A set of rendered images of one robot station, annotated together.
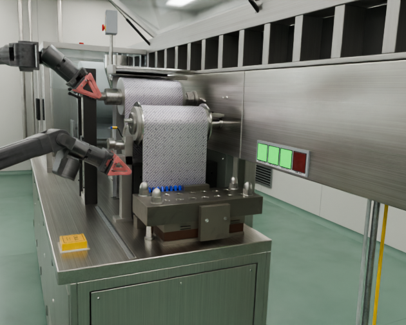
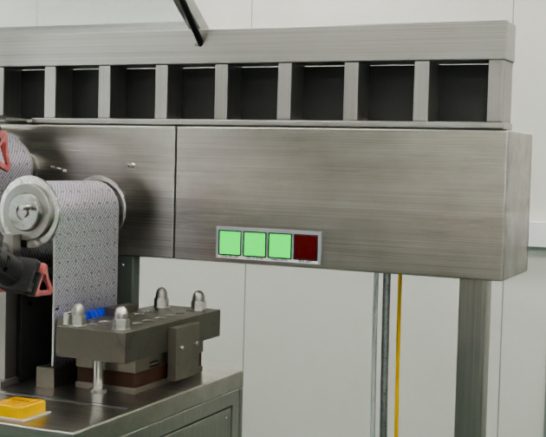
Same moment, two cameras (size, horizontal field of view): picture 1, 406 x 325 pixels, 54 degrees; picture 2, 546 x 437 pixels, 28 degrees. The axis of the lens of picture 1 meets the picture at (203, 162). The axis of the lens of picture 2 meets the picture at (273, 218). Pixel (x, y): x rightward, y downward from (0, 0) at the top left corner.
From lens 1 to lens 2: 1.43 m
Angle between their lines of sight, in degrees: 41
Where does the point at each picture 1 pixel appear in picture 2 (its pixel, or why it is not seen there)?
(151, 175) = (62, 295)
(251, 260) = (227, 401)
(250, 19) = (183, 52)
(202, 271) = (190, 422)
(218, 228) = (190, 360)
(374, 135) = (413, 205)
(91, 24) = not seen: outside the picture
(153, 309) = not seen: outside the picture
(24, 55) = not seen: outside the picture
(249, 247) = (226, 381)
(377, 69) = (412, 136)
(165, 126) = (77, 213)
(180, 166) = (92, 277)
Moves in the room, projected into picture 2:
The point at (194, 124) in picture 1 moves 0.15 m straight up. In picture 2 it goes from (106, 208) to (107, 139)
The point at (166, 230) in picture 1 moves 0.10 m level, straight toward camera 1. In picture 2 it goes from (137, 369) to (170, 377)
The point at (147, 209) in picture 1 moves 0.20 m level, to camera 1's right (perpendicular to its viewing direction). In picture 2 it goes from (126, 337) to (209, 329)
